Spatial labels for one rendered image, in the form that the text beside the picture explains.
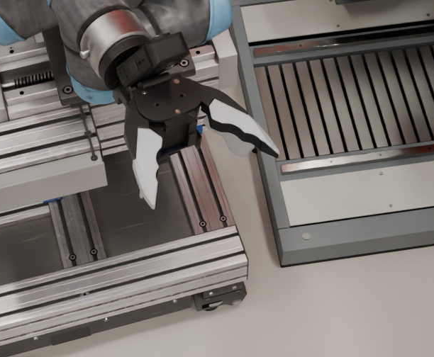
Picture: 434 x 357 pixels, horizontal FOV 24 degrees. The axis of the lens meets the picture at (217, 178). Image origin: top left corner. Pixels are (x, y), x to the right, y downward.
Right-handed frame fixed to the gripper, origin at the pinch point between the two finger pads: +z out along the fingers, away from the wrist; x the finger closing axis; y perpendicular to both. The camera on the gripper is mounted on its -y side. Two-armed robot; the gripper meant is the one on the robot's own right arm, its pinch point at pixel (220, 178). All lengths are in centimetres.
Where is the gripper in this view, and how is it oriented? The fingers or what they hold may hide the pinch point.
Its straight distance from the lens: 105.3
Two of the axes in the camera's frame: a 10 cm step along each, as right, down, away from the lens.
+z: 5.1, 7.3, -4.6
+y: -1.2, 5.9, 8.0
